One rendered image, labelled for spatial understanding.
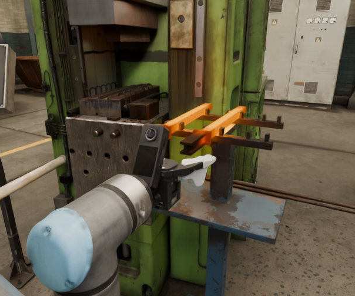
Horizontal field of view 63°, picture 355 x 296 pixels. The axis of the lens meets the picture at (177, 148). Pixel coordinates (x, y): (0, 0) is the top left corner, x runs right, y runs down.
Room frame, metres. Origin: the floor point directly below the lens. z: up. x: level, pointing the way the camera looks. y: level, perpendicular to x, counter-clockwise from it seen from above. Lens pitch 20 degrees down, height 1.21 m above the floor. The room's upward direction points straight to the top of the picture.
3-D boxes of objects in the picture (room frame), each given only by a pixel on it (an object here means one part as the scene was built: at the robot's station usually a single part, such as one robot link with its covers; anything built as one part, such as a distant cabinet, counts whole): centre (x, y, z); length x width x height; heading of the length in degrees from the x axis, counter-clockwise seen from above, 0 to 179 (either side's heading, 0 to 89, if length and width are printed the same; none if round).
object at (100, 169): (1.38, 0.20, 0.69); 0.56 x 0.38 x 0.45; 161
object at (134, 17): (1.39, 0.26, 1.32); 0.42 x 0.20 x 0.10; 161
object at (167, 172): (0.48, 0.05, 0.96); 0.12 x 0.08 x 0.09; 153
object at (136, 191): (0.41, 0.09, 0.96); 0.10 x 0.05 x 0.09; 63
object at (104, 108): (1.39, 0.26, 0.96); 0.42 x 0.20 x 0.09; 161
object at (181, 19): (1.22, -0.02, 1.27); 0.09 x 0.02 x 0.17; 71
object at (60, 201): (1.42, 0.63, 0.36); 0.09 x 0.07 x 0.12; 71
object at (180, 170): (0.51, -0.01, 0.98); 0.09 x 0.05 x 0.02; 117
